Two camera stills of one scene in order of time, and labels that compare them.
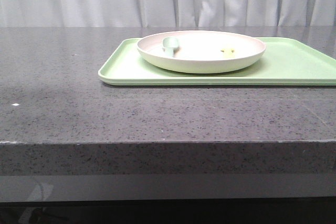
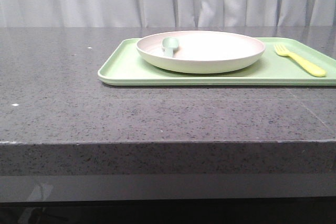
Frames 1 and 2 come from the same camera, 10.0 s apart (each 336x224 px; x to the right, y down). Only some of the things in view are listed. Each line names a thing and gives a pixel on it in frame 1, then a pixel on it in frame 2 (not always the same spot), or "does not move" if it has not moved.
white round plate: (200, 51) does not move
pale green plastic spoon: (169, 43) does not move
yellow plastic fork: (228, 53) → (315, 70)
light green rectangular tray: (285, 61) does not move
